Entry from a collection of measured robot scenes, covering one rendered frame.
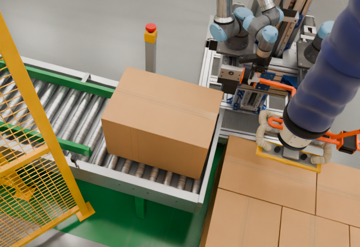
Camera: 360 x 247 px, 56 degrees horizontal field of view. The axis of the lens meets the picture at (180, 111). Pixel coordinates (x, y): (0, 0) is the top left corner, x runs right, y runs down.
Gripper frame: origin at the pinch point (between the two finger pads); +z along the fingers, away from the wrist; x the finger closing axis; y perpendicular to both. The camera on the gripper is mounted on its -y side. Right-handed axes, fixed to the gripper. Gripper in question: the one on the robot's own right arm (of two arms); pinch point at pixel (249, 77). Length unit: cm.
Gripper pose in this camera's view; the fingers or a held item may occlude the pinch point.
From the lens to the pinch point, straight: 195.3
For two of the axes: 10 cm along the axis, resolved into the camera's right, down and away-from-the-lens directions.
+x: 2.7, -7.8, 5.7
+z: -0.7, 5.7, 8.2
